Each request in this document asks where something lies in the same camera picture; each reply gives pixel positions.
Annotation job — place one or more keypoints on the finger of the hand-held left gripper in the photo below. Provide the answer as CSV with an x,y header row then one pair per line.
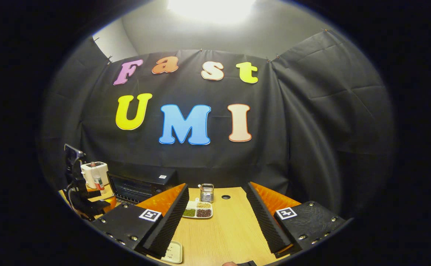
x,y
107,206

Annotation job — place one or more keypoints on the thin stick with white tip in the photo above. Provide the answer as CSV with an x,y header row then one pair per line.
x,y
200,186

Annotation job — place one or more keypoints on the clear bottle with red label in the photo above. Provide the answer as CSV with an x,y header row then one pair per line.
x,y
98,182

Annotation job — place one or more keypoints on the white toaster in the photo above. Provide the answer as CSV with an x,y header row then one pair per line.
x,y
88,173

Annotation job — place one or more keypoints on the black electric oven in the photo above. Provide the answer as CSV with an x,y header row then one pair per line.
x,y
134,186

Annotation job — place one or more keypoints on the cream rectangular tray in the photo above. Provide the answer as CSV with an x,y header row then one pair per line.
x,y
175,253

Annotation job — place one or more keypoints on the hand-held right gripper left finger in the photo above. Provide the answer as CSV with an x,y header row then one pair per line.
x,y
171,221

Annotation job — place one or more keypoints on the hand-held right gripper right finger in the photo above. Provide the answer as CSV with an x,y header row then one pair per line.
x,y
265,220

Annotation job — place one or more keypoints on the divided white dish of beans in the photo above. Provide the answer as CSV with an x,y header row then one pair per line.
x,y
203,213

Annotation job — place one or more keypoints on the ceiling light panel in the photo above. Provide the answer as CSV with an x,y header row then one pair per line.
x,y
211,9

